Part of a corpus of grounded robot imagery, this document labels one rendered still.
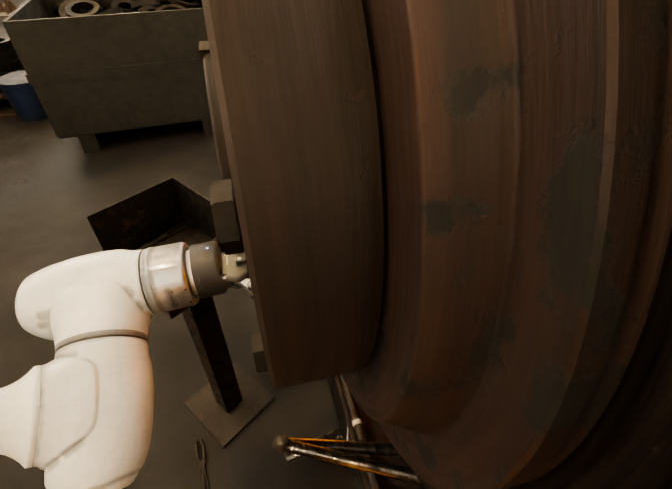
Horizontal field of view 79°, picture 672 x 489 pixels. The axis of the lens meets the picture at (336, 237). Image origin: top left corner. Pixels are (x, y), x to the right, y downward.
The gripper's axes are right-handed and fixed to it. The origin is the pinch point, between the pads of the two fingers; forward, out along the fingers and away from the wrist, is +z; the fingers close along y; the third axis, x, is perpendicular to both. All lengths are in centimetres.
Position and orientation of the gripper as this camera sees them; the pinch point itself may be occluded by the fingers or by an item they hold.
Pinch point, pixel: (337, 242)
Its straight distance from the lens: 59.6
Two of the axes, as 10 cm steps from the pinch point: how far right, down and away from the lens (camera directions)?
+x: -0.5, -7.5, -6.6
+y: 2.5, 6.3, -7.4
